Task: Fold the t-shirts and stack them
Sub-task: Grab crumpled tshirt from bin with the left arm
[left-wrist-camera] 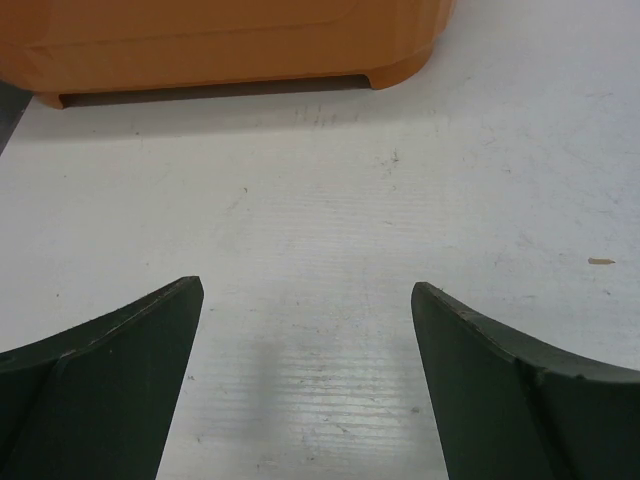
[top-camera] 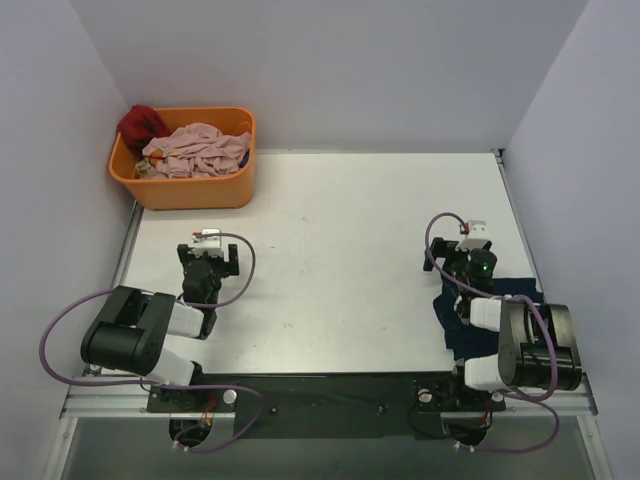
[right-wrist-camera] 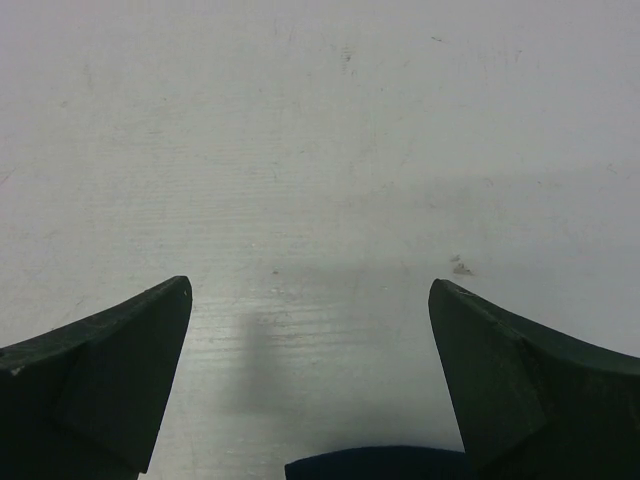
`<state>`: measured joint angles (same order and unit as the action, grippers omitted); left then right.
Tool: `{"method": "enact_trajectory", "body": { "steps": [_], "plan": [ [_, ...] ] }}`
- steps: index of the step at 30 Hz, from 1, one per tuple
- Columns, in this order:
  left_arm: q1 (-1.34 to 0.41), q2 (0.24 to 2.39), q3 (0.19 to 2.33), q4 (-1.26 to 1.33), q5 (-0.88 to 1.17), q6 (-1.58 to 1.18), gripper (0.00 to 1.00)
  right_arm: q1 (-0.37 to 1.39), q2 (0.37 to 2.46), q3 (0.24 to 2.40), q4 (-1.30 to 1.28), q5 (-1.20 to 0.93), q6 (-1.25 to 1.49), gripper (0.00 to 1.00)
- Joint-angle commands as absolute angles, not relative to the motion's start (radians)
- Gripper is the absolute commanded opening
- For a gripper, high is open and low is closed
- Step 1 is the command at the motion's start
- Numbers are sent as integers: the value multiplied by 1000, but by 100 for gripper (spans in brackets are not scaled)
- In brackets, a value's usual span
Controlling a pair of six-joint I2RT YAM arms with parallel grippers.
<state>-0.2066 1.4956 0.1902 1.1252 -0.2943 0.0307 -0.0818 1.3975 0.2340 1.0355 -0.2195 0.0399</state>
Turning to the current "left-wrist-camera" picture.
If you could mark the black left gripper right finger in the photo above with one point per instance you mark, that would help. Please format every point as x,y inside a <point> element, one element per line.
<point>510,406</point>

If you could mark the orange plastic bin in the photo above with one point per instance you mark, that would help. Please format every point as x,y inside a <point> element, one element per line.
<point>59,48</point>

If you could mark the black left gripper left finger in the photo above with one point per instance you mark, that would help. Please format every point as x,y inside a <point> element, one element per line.
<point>97,401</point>

